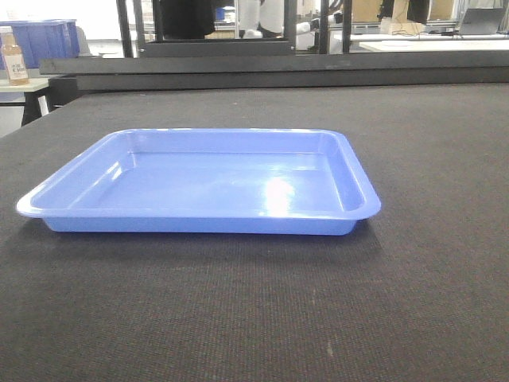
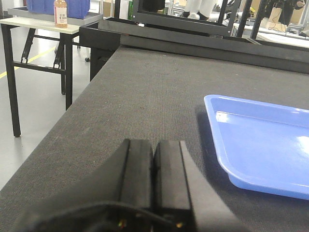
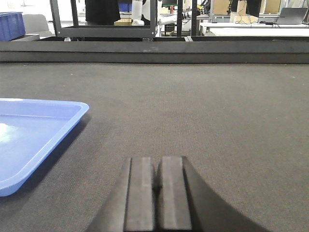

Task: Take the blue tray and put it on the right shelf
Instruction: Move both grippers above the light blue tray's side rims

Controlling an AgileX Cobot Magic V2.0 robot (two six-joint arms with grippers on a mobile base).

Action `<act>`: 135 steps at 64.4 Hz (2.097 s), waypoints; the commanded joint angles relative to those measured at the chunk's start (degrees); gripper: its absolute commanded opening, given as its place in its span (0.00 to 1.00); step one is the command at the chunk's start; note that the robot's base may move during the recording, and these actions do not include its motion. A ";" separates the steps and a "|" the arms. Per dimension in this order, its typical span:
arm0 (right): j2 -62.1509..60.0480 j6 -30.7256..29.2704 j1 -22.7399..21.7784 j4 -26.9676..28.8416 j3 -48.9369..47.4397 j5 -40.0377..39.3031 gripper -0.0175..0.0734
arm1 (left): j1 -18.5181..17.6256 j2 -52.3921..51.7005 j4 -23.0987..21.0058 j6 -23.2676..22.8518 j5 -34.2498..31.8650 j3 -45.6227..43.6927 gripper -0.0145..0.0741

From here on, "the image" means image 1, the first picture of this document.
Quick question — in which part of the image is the blue plastic tray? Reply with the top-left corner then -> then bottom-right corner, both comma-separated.
16,128 -> 382,236

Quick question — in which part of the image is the grey laptop on desk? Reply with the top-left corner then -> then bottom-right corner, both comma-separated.
455,8 -> 505,35

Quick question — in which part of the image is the white background desk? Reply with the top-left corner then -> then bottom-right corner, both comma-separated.
350,33 -> 508,53

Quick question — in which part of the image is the black metal frame rack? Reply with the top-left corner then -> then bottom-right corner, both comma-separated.
116,1 -> 344,58

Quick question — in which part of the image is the amber bottle with label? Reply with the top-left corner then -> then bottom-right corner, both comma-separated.
1,26 -> 29,86

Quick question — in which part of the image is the blue crate in background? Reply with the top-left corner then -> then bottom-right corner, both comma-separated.
1,19 -> 80,68

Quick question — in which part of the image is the small white side table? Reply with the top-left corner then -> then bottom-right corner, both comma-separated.
1,78 -> 52,127

